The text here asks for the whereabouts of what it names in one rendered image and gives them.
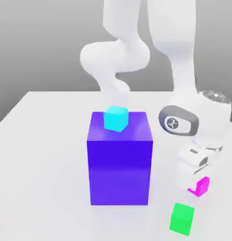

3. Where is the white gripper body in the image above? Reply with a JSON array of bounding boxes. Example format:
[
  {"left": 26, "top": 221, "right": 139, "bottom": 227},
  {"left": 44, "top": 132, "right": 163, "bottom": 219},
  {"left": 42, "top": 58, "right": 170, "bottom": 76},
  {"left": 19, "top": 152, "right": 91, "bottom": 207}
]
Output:
[{"left": 175, "top": 160, "right": 210, "bottom": 191}]

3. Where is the small magenta cube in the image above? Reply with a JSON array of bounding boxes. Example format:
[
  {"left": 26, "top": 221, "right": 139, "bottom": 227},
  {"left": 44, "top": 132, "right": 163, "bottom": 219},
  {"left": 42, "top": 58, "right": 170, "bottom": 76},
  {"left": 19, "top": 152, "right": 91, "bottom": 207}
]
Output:
[{"left": 187, "top": 176, "right": 211, "bottom": 198}]

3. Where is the small green cube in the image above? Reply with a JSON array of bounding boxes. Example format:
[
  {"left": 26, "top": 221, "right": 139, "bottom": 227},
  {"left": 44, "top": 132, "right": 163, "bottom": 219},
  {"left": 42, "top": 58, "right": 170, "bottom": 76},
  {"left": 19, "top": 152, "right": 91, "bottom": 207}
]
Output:
[{"left": 169, "top": 202, "right": 195, "bottom": 236}]

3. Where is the small cyan cube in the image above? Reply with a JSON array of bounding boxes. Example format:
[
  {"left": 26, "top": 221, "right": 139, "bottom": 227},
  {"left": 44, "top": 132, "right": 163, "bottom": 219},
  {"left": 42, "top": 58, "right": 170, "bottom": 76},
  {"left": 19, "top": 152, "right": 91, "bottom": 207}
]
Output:
[{"left": 103, "top": 105, "right": 129, "bottom": 133}]

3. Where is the large purple box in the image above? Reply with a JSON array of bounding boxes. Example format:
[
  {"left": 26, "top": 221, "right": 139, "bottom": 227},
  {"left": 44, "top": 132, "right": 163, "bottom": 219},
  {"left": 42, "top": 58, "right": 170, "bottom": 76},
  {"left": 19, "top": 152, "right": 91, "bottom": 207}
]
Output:
[{"left": 86, "top": 111, "right": 154, "bottom": 206}]

